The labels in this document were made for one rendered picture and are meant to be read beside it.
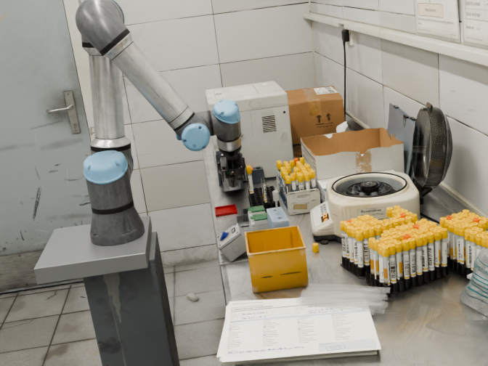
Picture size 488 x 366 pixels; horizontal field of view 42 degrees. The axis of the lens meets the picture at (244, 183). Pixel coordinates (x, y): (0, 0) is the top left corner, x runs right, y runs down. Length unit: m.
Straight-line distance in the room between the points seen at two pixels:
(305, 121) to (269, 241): 1.11
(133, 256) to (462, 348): 0.84
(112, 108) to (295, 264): 0.71
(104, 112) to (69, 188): 1.80
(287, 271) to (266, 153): 0.83
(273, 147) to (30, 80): 1.66
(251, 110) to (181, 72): 1.33
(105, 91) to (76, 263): 0.48
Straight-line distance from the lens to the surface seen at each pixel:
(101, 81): 1.81
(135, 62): 1.67
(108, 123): 1.82
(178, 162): 3.55
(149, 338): 1.84
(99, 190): 1.72
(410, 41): 1.93
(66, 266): 1.69
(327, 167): 1.95
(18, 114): 3.53
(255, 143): 2.19
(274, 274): 1.45
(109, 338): 1.85
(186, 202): 3.63
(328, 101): 2.58
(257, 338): 1.27
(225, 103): 1.83
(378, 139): 2.22
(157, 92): 1.67
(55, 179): 3.58
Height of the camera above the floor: 1.56
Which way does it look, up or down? 18 degrees down
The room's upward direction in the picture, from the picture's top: 7 degrees counter-clockwise
